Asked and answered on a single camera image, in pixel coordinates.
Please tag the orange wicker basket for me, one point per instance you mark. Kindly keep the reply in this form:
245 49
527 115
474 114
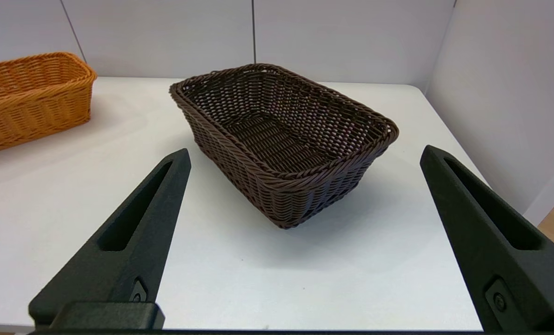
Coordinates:
30 102

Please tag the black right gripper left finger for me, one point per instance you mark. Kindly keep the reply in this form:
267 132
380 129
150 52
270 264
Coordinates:
137 242

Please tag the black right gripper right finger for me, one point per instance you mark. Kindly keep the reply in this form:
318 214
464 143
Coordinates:
504 260

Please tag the dark brown wicker basket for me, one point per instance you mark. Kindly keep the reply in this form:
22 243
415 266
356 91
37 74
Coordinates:
276 139

